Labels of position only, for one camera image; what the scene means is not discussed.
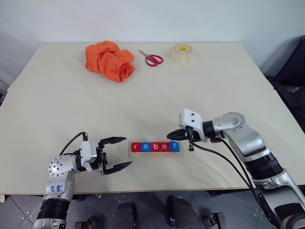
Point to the crumpled orange cloth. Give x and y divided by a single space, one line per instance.
108 60

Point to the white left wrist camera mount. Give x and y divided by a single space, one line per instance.
88 155

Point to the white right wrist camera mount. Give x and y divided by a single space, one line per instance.
191 121

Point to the red letter o block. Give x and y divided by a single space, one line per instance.
164 146

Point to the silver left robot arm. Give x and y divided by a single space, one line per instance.
60 174

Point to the red letter r block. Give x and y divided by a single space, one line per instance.
136 146

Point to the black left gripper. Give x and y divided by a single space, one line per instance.
102 160

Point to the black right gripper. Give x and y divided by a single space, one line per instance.
193 136

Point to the clear tape roll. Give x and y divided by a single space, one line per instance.
182 53

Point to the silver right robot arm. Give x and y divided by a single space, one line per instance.
250 145

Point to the blue letter o block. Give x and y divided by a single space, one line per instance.
145 146

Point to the red letter b block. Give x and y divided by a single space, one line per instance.
155 146

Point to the blue letter t block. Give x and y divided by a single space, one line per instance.
174 146

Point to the dark rounded shape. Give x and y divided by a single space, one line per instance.
125 215
184 213

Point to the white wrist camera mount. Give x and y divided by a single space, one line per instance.
191 121
88 155

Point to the black chair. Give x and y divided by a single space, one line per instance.
290 81

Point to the wooden letter tray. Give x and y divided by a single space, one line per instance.
155 154

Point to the dark brown foot piece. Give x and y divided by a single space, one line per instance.
215 220
89 224

